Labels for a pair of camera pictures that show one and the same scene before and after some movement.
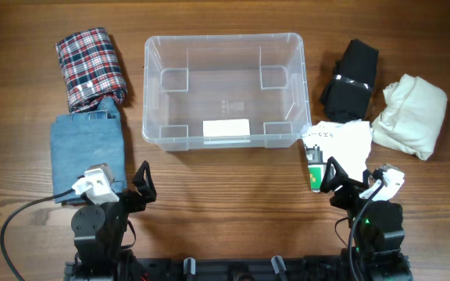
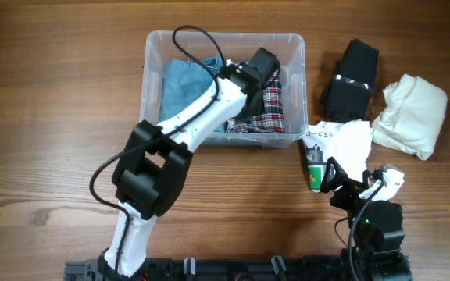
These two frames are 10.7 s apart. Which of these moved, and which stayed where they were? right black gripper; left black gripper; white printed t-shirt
Moved: left black gripper
Stayed: right black gripper; white printed t-shirt
